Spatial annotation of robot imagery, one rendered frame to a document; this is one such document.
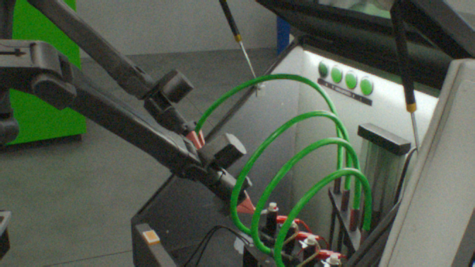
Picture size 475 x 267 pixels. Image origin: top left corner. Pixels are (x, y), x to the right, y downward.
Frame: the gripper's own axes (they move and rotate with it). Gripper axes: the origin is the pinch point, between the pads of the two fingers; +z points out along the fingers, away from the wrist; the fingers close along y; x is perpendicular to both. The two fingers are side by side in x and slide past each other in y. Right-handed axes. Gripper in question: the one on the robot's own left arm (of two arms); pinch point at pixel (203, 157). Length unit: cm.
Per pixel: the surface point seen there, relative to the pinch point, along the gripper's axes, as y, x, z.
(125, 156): 260, 138, -56
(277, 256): -27.6, -7.3, 24.6
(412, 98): -28, -45, 18
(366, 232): -13.4, -20.7, 35.2
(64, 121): 262, 160, -113
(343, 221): 0.3, -15.7, 33.7
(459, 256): -37, -34, 41
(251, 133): 29.9, -6.4, 2.7
